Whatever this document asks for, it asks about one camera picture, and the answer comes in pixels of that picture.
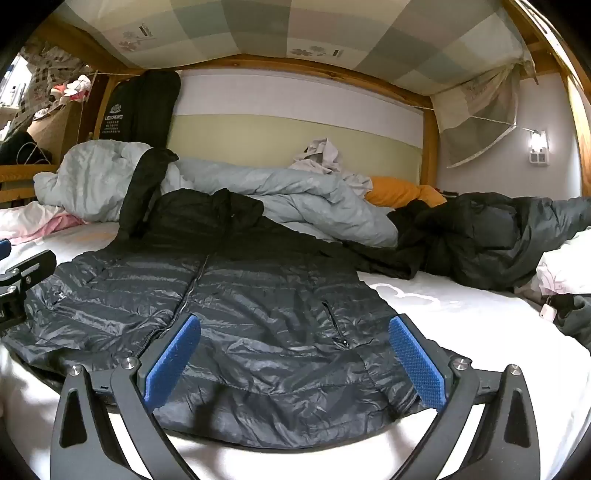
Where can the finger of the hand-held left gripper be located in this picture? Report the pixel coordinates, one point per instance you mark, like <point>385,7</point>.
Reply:
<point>3,249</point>
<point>32,270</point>

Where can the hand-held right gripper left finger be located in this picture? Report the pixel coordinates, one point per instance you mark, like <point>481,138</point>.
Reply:
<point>171,362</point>

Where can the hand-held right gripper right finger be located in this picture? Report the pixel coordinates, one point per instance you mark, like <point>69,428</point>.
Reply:
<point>418,364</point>

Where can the shiny dark grey puffer jacket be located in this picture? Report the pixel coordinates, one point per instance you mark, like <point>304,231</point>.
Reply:
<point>240,323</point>

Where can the white bed sheet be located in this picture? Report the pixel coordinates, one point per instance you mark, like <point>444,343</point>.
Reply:
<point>461,323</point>

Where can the black padded coat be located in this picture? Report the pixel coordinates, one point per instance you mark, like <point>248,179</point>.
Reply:
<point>461,240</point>

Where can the small white device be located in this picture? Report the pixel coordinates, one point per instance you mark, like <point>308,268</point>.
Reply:
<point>549,312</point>

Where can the grey knit cloth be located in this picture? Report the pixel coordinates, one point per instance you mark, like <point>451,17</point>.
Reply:
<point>577,323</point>

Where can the orange pillow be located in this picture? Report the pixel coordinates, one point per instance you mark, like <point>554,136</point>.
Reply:
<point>397,191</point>

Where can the pink white hanging cloth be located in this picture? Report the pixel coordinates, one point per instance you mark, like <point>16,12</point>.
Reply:
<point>74,87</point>

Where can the white cloth with pink print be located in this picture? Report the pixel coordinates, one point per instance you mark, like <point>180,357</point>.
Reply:
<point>568,267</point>

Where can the plaid hanging cloth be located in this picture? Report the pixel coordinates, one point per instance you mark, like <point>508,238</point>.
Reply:
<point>41,69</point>

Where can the black hanging garment bag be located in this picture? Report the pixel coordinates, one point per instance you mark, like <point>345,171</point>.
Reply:
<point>138,106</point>

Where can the light blue duvet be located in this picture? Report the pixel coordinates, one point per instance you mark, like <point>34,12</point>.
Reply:
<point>300,194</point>

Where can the grey crumpled garment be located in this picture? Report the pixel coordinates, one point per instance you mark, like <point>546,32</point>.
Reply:
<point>323,157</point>

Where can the checkered tied curtain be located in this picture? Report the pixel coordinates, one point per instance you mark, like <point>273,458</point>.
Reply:
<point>480,106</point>

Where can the wooden bed frame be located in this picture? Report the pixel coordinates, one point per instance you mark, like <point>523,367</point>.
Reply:
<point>430,147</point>

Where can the wall socket with night light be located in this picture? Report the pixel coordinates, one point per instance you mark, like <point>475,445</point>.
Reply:
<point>538,157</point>

